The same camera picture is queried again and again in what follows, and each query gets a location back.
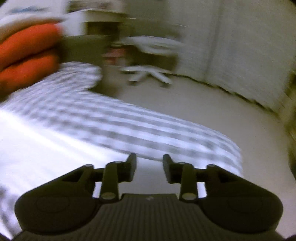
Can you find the grey white checkered bedspread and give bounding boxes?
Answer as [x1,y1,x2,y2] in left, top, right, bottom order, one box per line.
[1,62,243,176]

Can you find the white swivel office chair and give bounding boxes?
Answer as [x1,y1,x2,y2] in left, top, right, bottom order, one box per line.
[119,16,186,87]

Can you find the lower red puffy cushion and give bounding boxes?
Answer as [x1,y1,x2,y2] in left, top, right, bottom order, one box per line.
[1,51,60,96]

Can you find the red puffy cushion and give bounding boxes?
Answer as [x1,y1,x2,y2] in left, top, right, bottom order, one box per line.
[1,51,60,96]
[1,23,62,69]

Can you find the cream pillow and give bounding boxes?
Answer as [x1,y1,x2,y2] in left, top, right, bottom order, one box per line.
[1,12,65,42]

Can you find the white knit garment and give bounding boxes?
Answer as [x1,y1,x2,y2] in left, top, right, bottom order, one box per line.
[1,110,127,238]

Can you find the white desk with clutter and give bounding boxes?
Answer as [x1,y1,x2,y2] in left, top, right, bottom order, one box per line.
[62,1,126,36]

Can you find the dark green sofa armrest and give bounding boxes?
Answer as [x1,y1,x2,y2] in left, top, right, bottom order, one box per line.
[57,35,117,97]

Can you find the upper red puffy cushion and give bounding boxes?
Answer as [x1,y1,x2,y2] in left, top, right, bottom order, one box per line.
[1,23,62,69]

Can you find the grey star pattern curtain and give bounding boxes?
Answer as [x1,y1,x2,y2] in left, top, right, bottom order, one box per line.
[168,1,295,112]

